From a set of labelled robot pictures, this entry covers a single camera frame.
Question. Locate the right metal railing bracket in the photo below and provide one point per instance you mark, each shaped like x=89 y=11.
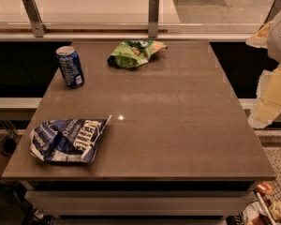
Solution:
x=274 y=10

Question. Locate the left metal railing bracket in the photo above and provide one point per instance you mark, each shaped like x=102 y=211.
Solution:
x=31 y=9

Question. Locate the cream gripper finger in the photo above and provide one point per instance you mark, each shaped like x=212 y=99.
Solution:
x=267 y=105
x=260 y=39

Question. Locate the blue chip bag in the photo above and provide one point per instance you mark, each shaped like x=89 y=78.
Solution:
x=71 y=140

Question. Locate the wire basket with snacks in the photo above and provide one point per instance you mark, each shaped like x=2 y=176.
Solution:
x=265 y=209

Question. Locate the middle metal railing bracket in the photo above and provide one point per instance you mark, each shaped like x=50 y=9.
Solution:
x=153 y=17

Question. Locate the metal railing bracket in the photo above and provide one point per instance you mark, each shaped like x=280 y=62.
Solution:
x=153 y=17
x=274 y=10
x=31 y=9

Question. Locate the blue soda can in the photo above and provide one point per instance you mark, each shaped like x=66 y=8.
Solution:
x=70 y=66

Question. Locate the green chip bag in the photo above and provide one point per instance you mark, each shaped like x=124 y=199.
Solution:
x=135 y=53

